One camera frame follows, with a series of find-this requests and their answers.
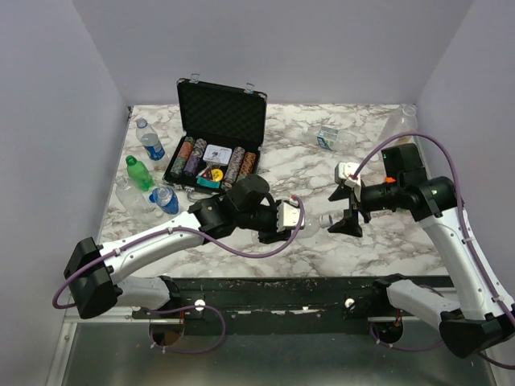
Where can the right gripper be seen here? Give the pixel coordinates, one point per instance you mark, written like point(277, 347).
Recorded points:
point(355, 206)

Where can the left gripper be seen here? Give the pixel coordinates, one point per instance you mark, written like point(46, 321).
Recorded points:
point(273, 236)

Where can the clear Pocari Sweat bottle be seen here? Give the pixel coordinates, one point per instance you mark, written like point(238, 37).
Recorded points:
point(311, 226)

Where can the clear bottle green-blue label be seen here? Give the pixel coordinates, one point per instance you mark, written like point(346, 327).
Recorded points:
point(329, 138)

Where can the square clear juice bottle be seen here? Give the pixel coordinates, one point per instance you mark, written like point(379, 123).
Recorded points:
point(401, 120)

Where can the blue label water bottle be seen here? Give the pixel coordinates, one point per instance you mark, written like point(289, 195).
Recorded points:
point(149, 139)

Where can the blue white Pocari cap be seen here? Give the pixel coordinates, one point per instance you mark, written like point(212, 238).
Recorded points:
point(325, 221)

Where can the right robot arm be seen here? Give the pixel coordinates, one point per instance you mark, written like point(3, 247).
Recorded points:
point(482, 315)

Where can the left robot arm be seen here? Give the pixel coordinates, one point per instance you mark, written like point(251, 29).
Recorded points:
point(100, 277)

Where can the blue crushed bottle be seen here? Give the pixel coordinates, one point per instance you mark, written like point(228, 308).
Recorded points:
point(166, 199)

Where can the crushed clear bottle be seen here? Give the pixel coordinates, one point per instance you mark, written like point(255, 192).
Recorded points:
point(131, 197)

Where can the green soda bottle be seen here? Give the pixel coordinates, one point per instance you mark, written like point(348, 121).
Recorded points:
point(138, 173)

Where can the yellow dealer chip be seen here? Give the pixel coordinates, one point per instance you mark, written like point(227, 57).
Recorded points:
point(217, 175)

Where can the black poker chip case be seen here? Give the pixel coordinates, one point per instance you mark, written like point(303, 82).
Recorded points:
point(223, 116)

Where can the black front rail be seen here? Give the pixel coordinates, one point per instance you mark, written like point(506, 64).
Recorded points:
point(278, 306)

